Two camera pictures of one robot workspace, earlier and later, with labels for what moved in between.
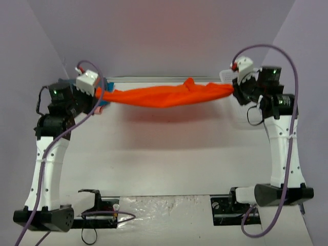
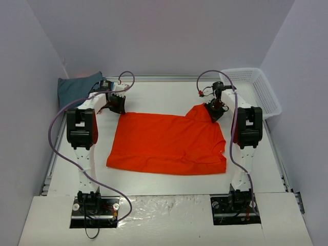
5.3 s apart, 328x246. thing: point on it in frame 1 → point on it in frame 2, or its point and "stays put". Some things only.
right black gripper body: x=239 y=91 → x=217 y=113
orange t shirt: x=186 y=93 → x=147 y=144
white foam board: x=178 y=220 stays put
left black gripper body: x=90 y=100 → x=117 y=103
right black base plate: x=226 y=212 stays put
